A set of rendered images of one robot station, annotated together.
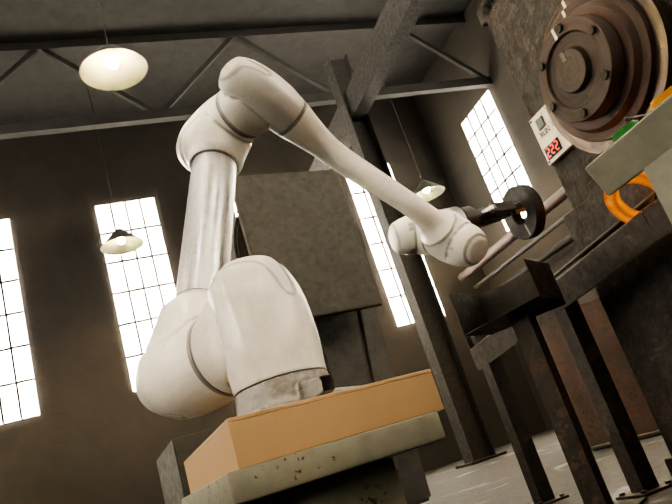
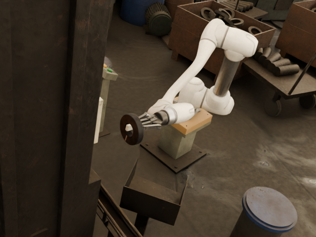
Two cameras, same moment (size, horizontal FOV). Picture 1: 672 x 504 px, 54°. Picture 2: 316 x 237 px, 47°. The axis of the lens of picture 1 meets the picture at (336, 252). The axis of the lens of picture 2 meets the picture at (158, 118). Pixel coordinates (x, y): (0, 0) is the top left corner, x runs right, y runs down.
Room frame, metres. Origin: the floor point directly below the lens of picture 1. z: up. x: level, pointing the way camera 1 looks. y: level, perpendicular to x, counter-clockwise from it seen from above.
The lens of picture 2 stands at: (3.09, -1.04, 1.89)
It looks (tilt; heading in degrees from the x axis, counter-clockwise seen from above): 35 degrees down; 154
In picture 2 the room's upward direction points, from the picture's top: 14 degrees clockwise
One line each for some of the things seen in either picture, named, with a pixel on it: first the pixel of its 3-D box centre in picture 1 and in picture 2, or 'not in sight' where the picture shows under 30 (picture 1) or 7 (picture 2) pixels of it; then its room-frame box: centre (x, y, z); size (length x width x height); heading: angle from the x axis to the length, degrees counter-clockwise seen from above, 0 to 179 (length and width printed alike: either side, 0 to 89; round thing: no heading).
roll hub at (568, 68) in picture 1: (577, 69); not in sight; (1.62, -0.78, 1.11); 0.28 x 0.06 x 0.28; 22
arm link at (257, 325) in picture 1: (259, 323); (192, 92); (1.06, 0.16, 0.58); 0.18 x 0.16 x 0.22; 54
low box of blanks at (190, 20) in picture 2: not in sight; (218, 41); (-0.42, 1.19, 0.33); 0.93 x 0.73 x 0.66; 29
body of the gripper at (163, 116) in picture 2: (474, 218); (156, 119); (1.72, -0.39, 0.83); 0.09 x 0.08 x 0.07; 112
